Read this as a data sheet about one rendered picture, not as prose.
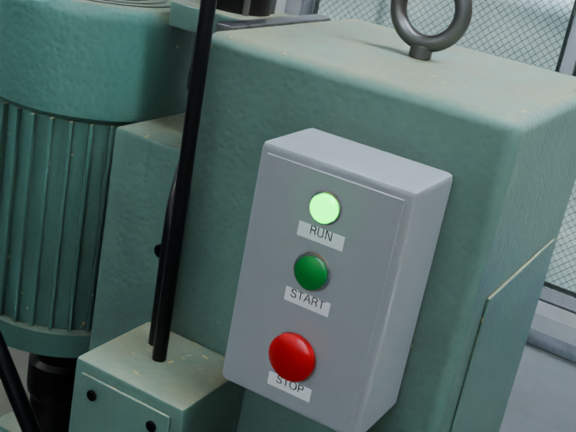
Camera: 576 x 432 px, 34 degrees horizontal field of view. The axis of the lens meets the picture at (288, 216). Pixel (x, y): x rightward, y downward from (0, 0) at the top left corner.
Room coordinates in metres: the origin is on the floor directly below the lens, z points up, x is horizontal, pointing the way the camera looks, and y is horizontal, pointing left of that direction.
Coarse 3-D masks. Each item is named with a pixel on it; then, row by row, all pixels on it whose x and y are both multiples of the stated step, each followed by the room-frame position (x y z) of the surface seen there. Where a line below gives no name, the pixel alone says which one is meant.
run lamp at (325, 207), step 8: (320, 192) 0.51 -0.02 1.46; (328, 192) 0.50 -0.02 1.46; (312, 200) 0.50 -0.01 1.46; (320, 200) 0.50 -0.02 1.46; (328, 200) 0.50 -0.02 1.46; (336, 200) 0.50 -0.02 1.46; (312, 208) 0.50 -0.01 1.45; (320, 208) 0.50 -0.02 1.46; (328, 208) 0.50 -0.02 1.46; (336, 208) 0.50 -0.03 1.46; (312, 216) 0.51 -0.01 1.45; (320, 216) 0.50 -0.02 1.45; (328, 216) 0.50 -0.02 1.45; (336, 216) 0.50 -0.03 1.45; (328, 224) 0.50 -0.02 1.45
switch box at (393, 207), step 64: (256, 192) 0.53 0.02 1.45; (384, 192) 0.49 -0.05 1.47; (448, 192) 0.53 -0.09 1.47; (256, 256) 0.52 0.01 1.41; (384, 256) 0.49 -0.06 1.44; (256, 320) 0.52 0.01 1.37; (320, 320) 0.50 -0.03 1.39; (384, 320) 0.49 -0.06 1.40; (256, 384) 0.52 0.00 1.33; (320, 384) 0.50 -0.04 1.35; (384, 384) 0.51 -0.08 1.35
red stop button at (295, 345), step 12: (288, 336) 0.50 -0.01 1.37; (300, 336) 0.50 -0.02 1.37; (276, 348) 0.50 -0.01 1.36; (288, 348) 0.50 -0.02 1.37; (300, 348) 0.49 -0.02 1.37; (276, 360) 0.50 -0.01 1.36; (288, 360) 0.50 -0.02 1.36; (300, 360) 0.49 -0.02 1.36; (312, 360) 0.49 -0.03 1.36; (276, 372) 0.50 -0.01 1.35; (288, 372) 0.50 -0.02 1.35; (300, 372) 0.49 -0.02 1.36
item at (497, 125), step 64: (256, 64) 0.60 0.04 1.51; (320, 64) 0.59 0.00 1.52; (384, 64) 0.62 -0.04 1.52; (448, 64) 0.67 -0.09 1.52; (512, 64) 0.72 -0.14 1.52; (256, 128) 0.60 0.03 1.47; (320, 128) 0.58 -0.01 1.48; (384, 128) 0.56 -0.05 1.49; (448, 128) 0.54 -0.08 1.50; (512, 128) 0.53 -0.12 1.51; (192, 192) 0.62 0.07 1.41; (512, 192) 0.54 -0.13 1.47; (192, 256) 0.61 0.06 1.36; (448, 256) 0.53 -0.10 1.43; (512, 256) 0.59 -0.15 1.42; (192, 320) 0.61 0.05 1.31; (448, 320) 0.53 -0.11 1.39; (512, 320) 0.63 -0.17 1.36; (448, 384) 0.53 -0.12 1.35; (512, 384) 0.71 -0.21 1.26
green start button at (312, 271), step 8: (304, 256) 0.50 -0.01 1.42; (312, 256) 0.50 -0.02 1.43; (320, 256) 0.50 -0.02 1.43; (296, 264) 0.51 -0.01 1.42; (304, 264) 0.50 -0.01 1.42; (312, 264) 0.50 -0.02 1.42; (320, 264) 0.50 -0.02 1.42; (328, 264) 0.50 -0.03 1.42; (296, 272) 0.50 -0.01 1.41; (304, 272) 0.50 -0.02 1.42; (312, 272) 0.50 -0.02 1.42; (320, 272) 0.50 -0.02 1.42; (328, 272) 0.50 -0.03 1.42; (304, 280) 0.50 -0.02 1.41; (312, 280) 0.50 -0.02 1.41; (320, 280) 0.50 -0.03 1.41; (328, 280) 0.50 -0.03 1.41; (304, 288) 0.50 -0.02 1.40; (312, 288) 0.50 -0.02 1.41; (320, 288) 0.50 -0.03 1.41
